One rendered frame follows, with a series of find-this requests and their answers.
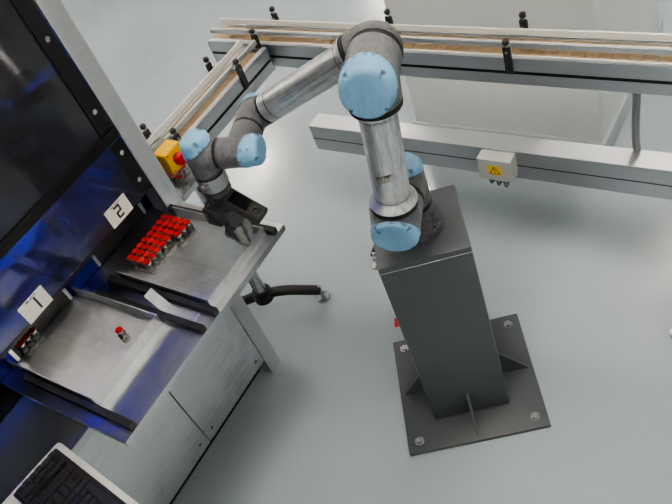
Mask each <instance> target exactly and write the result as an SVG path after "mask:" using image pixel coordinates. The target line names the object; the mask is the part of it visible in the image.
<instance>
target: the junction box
mask: <svg viewBox="0 0 672 504"><path fill-rule="evenodd" d="M476 160H477V165H478V169H479V174H480V178H485V179H492V180H499V181H506V182H514V180H515V178H516V176H517V174H518V168H517V162H516V156H515V153H508V152H500V151H492V150H484V149H482V150H481V151H480V153H479V155H478V156H477V158H476Z"/></svg>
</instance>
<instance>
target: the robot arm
mask: <svg viewBox="0 0 672 504"><path fill-rule="evenodd" d="M403 53H404V47H403V41H402V38H401V36H400V34H399V33H398V31H397V30H396V29H395V28H394V27H393V26H392V25H390V24H388V23H387V22H384V21H380V20H369V21H365V22H362V23H359V24H358V25H356V26H354V27H352V28H351V29H349V30H347V31H346V32H344V33H343V34H341V35H340V36H339V37H337V39H336V44H335V45H333V46H332V47H330V48H329V49H327V50H326V51H324V52H323V53H321V54H320V55H318V56H316V57H315V58H313V59H312V60H310V61H309V62H307V63H306V64H304V65H303V66H301V67H300V68H298V69H297V70H295V71H293V72H292V73H290V74H289V75H287V76H286V77H284V78H283V79H281V80H280V81H278V82H277V83H275V84H274V85H272V86H270V87H269V88H267V89H266V90H264V91H263V92H261V93H258V92H256V93H249V94H247V95H246V96H245V97H244V99H243V101H242V102H241V103H240V105H239V108H238V112H237V115H236V117H235V120H234V122H233V125H232V127H231V130H230V132H229V135H228V136H227V137H218V138H210V135H209V134H208V133H207V132H206V131H205V130H202V129H193V130H190V131H188V132H187V133H185V134H184V135H183V136H182V137H181V139H180V140H179V148H180V150H181V152H182V155H183V159H184V160H185V161H186V163H187V165H188V167H189V169H190V170H191V172H192V174H193V176H194V178H195V180H196V182H197V184H198V187H197V190H198V192H201V193H203V194H204V196H205V198H206V200H207V201H205V202H206V203H205V202H204V204H205V206H204V207H203V209H202V211H203V213H204V215H205V217H206V219H207V221H208V222H209V224H212V225H215V226H219V227H222V226H223V225H224V226H225V232H224V233H225V235H226V236H227V237H228V238H230V239H233V240H235V241H236V242H238V243H239V244H241V245H243V246H246V247H249V245H251V241H252V225H253V223H255V224H256V225H259V224H260V223H261V221H262V220H263V218H264V217H265V215H266V214H267V211H268V208H267V207H265V206H263V205H262V204H260V203H258V202H256V201H255V200H253V199H251V198H249V197H248V196H246V195H244V194H242V193H241V192H239V191H237V190H235V189H234V188H232V187H231V183H230V181H229V176H228V174H227V172H226V170H225V169H234V168H250V167H253V166H260V165H262V164H263V163H264V162H265V160H266V152H267V147H266V143H265V140H264V138H263V137H262V135H263V133H264V130H265V128H266V127H267V126H269V125H271V124H272V123H274V122H276V121H277V120H279V119H280V118H282V117H284V116H285V115H287V114H288V113H290V112H292V111H293V110H295V109H297V108H298V107H300V106H302V105H303V104H305V103H307V102H308V101H310V100H312V99H313V98H315V97H316V96H318V95H320V94H321V93H323V92H325V91H326V90H328V89H330V88H331V87H333V86H335V85H336V84H338V93H339V98H340V100H341V102H342V104H343V106H344V107H345V108H346V109H347V110H349V113H350V115H351V116H352V117H353V118H354V119H355V120H358V122H359V127H360V132H361V136H362V141H363V146H364V151H365V155H366V160H367V165H368V170H369V174H370V179H371V184H372V189H373V192H372V193H371V195H370V197H369V205H370V210H371V215H372V227H371V230H370V231H371V239H372V241H373V242H374V243H375V244H376V245H377V246H379V247H381V248H383V249H385V250H389V251H397V252H398V251H406V250H409V249H411V248H412V247H414V246H419V245H423V244H426V243H428V242H430V241H432V240H433V239H435V238H436V237H437V236H438V235H439V234H440V233H441V232H442V230H443V228H444V225H445V219H444V215H443V212H442V210H441V208H440V207H439V205H438V204H437V203H436V202H435V201H434V200H433V198H432V197H431V193H430V190H429V186H428V183H427V179H426V176H425V172H424V166H423V164H422V162H421V160H420V158H419V157H418V156H417V155H414V154H413V153H408V152H404V148H403V142H402V135H401V129H400V123H399V117H398V112H399V111H400V110H401V109H402V107H403V94H402V88H401V81H400V69H401V64H402V59H403ZM208 204H209V206H208ZM207 206H208V207H207ZM206 207H207V208H206ZM206 214H207V215H206ZM207 216H208V217H207ZM208 218H209V219H208ZM244 234H245V235H244Z"/></svg>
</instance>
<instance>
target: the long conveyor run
mask: <svg viewBox="0 0 672 504"><path fill-rule="evenodd" d="M274 10H275V8H274V6H270V7H269V11H270V12H271V13H270V14H271V17H272V18H271V19H270V20H264V19H235V18H219V21H220V23H221V24H224V25H223V27H222V28H210V29H209V30H210V32H211V33H216V34H215V35H214V36H213V37H212V38H211V39H209V40H208V41H207V42H208V45H209V47H210V49H211V51H212V53H213V55H214V57H215V59H216V61H217V62H219V61H220V60H221V59H222V58H223V57H224V56H225V55H226V54H227V52H228V51H229V50H230V49H231V48H232V47H233V46H234V45H235V44H236V43H237V42H238V41H239V40H240V39H241V40H242V42H243V45H242V47H245V48H246V47H247V46H248V45H249V44H250V43H251V42H252V41H253V40H256V42H257V45H256V46H255V47H254V48H257V49H261V48H263V47H266V48H267V50H268V52H269V55H270V57H271V59H272V62H273V64H274V66H280V67H293V68H300V67H301V66H303V65H304V64H306V63H307V62H309V61H310V60H312V59H313V58H315V57H316V56H318V55H320V54H321V53H323V52H324V51H326V50H327V49H329V48H330V47H332V46H333V45H335V44H336V39H337V37H339V36H340V35H341V34H343V33H344V32H346V31H347V30H349V29H351V28H352V27H354V26H356V25H358V24H359V23H352V22H323V21H294V20H279V17H278V15H277V12H274ZM383 12H384V15H386V16H385V21H386V22H387V23H388V24H390V25H392V26H393V27H394V28H395V29H396V30H397V31H398V33H399V34H400V36H401V38H402V41H403V47H404V53H403V59H402V64H401V69H400V76H412V77H425V78H439V79H452V80H465V81H478V82H491V83H505V84H518V85H531V86H544V87H558V88H571V89H584V90H597V91H610V92H624V93H637V94H650V95H663V96H672V33H646V32H616V31H587V30H558V29H529V28H528V20H527V19H524V18H525V17H526V12H524V11H522V12H520V13H519V18H521V19H520V20H519V26H520V28H499V27H470V26H440V25H411V24H394V22H393V19H392V16H391V15H389V14H390V9H388V8H386V9H384V11H383Z"/></svg>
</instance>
